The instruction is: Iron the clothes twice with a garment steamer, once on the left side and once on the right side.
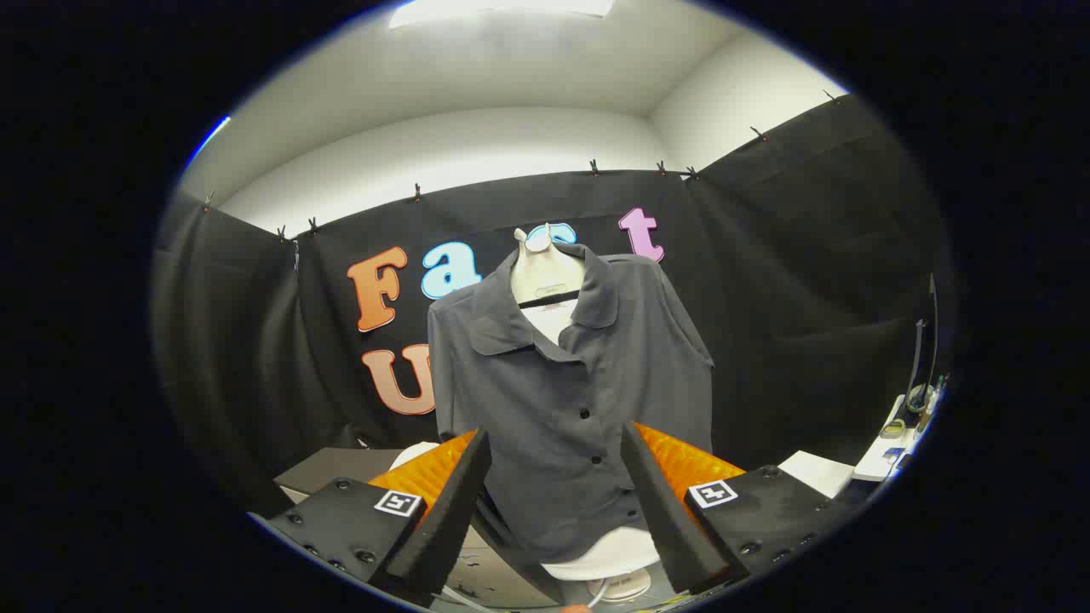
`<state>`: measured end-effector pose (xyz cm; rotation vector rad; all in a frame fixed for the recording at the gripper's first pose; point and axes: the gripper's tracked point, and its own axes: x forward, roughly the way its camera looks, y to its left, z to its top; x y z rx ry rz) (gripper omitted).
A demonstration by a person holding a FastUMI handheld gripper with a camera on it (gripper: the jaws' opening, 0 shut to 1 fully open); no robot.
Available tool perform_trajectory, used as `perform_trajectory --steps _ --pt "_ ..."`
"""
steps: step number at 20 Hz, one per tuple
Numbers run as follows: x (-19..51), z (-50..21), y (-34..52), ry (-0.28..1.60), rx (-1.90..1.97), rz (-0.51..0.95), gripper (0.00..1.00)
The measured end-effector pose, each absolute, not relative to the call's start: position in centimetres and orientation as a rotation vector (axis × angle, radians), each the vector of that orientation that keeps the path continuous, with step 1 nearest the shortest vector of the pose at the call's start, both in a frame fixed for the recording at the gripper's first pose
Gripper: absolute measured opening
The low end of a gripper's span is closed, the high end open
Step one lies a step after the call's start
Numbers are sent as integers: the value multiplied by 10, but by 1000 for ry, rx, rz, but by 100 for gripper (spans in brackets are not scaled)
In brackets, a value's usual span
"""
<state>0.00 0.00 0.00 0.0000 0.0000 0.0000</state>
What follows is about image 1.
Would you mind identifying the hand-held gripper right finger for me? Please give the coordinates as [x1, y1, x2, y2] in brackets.
[620, 421, 852, 595]

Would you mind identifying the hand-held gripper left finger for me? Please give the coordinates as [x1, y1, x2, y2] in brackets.
[264, 427, 493, 607]

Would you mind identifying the grey collared shirt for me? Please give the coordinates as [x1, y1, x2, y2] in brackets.
[427, 243, 714, 567]

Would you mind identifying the white stand base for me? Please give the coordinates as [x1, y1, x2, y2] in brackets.
[541, 526, 661, 604]

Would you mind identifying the grey cabinet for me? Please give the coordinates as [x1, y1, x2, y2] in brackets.
[274, 447, 410, 505]

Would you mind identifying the white box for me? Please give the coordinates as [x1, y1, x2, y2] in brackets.
[779, 450, 855, 499]

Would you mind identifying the white ironing board panel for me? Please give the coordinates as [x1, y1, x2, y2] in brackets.
[521, 300, 576, 346]

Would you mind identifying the ceiling light panel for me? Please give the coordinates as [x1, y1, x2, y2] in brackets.
[389, 0, 614, 31]

